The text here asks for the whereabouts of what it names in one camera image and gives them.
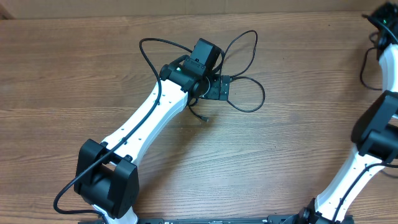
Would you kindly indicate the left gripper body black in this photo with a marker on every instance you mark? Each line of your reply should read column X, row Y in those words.
column 214, row 89

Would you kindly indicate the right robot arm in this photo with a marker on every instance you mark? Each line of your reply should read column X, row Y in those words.
column 374, row 138

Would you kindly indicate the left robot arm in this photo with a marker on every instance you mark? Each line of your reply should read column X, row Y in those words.
column 107, row 171

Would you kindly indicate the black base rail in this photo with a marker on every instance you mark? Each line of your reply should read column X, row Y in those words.
column 271, row 219

